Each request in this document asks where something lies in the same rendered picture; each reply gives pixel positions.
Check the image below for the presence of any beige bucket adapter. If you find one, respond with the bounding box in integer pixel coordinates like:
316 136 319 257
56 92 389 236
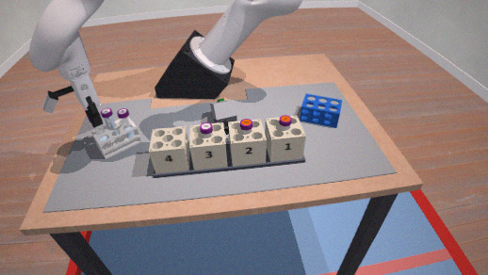
189 122 228 170
265 116 306 162
149 126 189 174
228 119 267 166

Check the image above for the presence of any blue tube rack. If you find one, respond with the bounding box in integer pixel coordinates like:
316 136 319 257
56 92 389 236
300 94 342 128

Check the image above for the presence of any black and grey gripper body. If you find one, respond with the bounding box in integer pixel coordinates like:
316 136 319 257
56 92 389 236
63 69 101 110

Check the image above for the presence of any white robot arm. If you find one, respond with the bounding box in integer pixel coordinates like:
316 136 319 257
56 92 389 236
29 0 302 114

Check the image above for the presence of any white tube rack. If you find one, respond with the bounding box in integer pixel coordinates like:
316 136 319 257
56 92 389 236
91 120 142 159

